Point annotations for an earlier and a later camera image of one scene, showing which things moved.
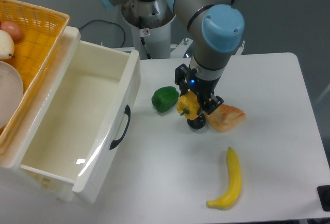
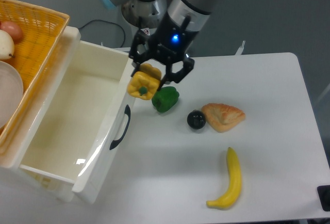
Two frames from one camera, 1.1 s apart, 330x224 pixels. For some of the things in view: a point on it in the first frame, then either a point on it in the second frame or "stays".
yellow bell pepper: [188, 104] to [145, 82]
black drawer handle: [128, 112] stays
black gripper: [186, 80] to [171, 44]
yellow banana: [232, 194] stays
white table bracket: [240, 50] stays
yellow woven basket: [43, 30] stays
